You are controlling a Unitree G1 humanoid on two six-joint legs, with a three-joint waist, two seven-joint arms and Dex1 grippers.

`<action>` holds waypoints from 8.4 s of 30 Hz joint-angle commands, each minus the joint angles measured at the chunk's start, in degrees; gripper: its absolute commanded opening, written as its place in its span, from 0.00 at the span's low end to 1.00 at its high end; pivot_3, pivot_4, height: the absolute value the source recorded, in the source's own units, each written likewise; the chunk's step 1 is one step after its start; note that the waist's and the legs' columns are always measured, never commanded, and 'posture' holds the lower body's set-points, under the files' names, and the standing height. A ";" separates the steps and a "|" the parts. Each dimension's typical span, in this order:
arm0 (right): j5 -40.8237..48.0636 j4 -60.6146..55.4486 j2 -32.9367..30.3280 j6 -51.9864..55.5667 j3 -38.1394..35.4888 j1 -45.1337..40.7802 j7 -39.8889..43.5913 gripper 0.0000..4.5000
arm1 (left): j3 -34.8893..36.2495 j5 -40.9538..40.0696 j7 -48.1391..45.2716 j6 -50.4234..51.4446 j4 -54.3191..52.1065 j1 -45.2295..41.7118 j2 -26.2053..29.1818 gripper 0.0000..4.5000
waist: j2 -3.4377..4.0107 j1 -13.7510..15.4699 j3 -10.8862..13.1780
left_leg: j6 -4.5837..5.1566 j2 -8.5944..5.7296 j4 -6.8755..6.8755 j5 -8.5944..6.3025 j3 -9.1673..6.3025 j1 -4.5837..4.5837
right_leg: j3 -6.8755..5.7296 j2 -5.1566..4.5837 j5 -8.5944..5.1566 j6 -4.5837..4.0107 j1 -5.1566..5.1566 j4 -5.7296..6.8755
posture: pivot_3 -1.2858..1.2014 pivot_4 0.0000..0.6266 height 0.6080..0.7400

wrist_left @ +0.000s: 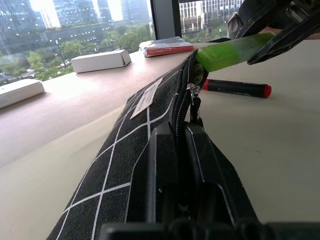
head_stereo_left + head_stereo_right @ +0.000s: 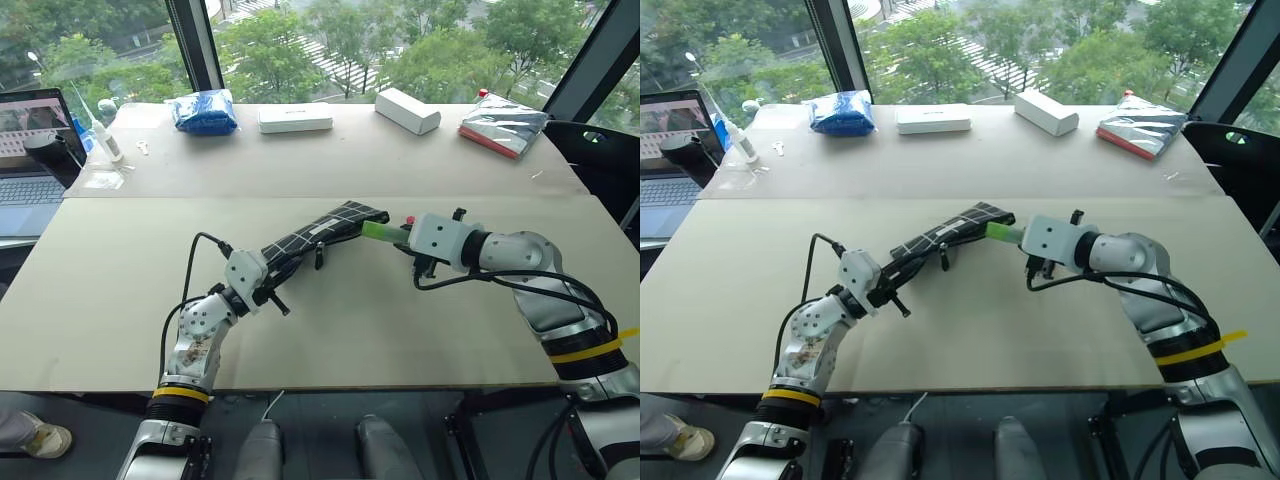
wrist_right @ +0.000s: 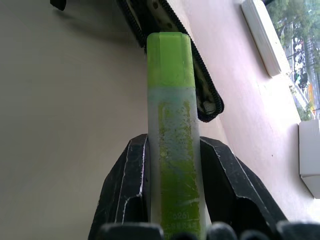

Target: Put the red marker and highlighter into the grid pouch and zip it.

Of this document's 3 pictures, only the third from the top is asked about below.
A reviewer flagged green highlighter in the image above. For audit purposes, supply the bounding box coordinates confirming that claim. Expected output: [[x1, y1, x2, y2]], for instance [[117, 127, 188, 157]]
[[146, 31, 208, 240]]

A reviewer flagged grid pouch with black zipper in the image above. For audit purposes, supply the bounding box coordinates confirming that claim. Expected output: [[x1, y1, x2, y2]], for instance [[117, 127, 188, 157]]
[[115, 0, 225, 123]]

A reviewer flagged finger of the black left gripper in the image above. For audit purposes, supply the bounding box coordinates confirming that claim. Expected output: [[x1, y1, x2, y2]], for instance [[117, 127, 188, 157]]
[[49, 0, 68, 12]]

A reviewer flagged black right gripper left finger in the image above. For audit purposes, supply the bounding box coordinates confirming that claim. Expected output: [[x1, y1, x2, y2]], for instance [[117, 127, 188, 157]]
[[87, 133, 152, 240]]

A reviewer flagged white box on wall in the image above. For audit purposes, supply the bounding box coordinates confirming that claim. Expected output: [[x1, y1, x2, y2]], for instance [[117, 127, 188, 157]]
[[298, 118, 320, 200]]

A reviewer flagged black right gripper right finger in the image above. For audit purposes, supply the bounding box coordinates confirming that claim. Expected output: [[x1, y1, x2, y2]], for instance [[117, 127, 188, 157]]
[[199, 136, 288, 230]]

